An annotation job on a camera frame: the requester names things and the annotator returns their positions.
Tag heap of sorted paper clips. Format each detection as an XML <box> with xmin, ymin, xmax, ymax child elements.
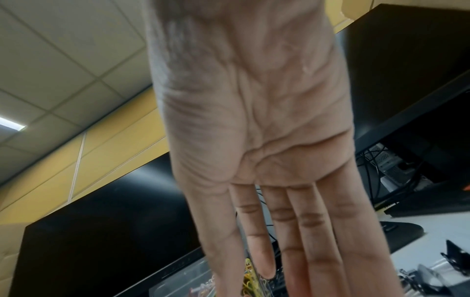
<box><xmin>190</xmin><ymin>257</ymin><xmax>265</xmax><ymax>297</ymax></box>

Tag pile of black binder clips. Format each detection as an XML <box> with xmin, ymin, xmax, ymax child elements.
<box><xmin>398</xmin><ymin>239</ymin><xmax>470</xmax><ymax>297</ymax></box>

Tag brown cardboard box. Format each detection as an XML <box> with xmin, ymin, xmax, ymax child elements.
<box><xmin>0</xmin><ymin>223</ymin><xmax>26</xmax><ymax>297</ymax></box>

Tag black computer monitor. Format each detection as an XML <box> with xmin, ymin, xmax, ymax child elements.
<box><xmin>333</xmin><ymin>3</ymin><xmax>470</xmax><ymax>152</ymax></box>
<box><xmin>8</xmin><ymin>150</ymin><xmax>206</xmax><ymax>297</ymax></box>

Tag person's right hand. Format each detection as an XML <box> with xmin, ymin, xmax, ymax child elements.
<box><xmin>141</xmin><ymin>0</ymin><xmax>405</xmax><ymax>297</ymax></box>

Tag grey mini computer case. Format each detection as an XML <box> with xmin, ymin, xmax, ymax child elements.
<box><xmin>367</xmin><ymin>144</ymin><xmax>416</xmax><ymax>181</ymax></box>

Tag ceiling strip light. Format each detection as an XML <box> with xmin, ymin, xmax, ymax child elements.
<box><xmin>0</xmin><ymin>117</ymin><xmax>26</xmax><ymax>131</ymax></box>

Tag clear plastic divided box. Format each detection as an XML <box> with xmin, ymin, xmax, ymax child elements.
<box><xmin>148</xmin><ymin>255</ymin><xmax>287</xmax><ymax>297</ymax></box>

